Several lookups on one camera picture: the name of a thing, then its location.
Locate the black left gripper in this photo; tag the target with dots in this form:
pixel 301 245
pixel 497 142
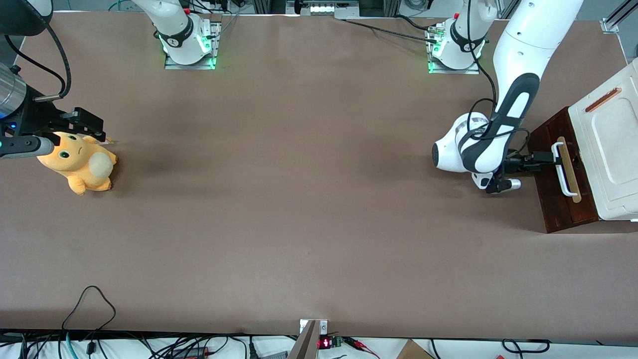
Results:
pixel 521 163

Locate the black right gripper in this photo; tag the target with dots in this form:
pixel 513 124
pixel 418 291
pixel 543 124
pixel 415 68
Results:
pixel 36 115

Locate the dark brown wooden drawer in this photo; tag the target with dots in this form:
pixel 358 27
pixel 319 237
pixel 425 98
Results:
pixel 543 199

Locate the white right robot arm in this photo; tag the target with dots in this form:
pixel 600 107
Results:
pixel 174 25

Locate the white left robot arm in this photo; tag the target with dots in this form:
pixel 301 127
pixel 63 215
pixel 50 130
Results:
pixel 523 50

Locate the orange plush toy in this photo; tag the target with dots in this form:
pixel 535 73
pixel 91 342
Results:
pixel 79 164

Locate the brown cabinet with white top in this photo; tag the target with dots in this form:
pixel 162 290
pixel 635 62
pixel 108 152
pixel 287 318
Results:
pixel 613 159

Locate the small orange strip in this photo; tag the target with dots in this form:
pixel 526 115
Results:
pixel 603 100

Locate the brown cardboard piece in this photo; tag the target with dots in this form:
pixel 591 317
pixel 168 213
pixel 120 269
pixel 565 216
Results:
pixel 413 350

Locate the black power adapter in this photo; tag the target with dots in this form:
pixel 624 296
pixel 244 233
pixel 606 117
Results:
pixel 192 352

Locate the white power strip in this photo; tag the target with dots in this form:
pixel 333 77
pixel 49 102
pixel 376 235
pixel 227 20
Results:
pixel 324 8

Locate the red LED display module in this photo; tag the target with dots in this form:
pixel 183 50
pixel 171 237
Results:
pixel 326 342

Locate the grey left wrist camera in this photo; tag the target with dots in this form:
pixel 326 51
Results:
pixel 504 185

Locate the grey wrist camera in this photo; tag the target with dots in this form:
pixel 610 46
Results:
pixel 504 185
pixel 25 146

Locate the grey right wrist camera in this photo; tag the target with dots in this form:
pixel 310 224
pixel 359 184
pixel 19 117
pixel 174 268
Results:
pixel 25 146

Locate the aluminium frame profile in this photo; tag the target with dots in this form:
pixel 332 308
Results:
pixel 615 17

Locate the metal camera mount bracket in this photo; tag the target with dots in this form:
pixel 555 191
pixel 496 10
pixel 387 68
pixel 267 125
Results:
pixel 306 344

